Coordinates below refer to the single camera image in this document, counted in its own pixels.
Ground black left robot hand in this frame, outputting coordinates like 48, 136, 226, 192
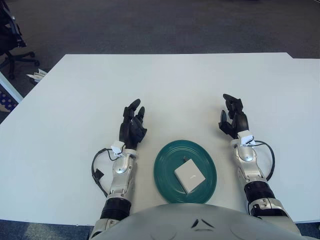
118, 98, 148, 151

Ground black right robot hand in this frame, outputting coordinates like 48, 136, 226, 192
218, 93, 250, 140

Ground white charger block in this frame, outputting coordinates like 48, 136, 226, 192
173, 155, 206, 195

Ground green round plate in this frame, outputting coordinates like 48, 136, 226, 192
153, 139, 218, 205

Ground silver robot torso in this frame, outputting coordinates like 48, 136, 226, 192
88, 202, 316, 240

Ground white paper scraps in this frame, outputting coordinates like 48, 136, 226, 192
26, 68, 48, 82

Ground blue dotted floor mat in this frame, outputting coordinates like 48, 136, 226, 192
0, 86, 20, 114

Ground black office chair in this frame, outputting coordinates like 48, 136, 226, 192
0, 0, 40, 81

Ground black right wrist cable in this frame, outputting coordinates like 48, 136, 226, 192
252, 140, 276, 181

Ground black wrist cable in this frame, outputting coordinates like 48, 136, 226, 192
91, 147, 124, 199
252, 140, 276, 181

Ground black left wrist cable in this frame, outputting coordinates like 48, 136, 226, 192
91, 147, 124, 199

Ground white desk frame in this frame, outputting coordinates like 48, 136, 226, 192
0, 71, 24, 104

